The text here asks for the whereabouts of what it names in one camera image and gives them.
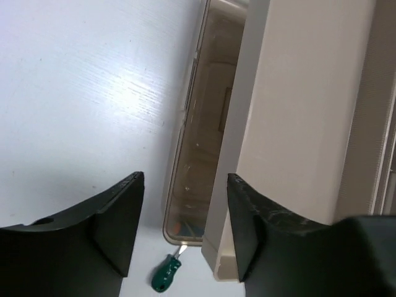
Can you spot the beige toolbox with clear lid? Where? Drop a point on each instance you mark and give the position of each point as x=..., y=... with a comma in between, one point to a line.
x=298, y=98

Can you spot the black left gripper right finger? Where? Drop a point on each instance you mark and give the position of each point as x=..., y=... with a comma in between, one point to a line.
x=280, y=253

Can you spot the stubby green screwdriver lower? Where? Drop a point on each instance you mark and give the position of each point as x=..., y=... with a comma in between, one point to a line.
x=164, y=274

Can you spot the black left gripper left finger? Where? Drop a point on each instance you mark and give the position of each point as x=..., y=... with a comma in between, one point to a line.
x=84, y=250

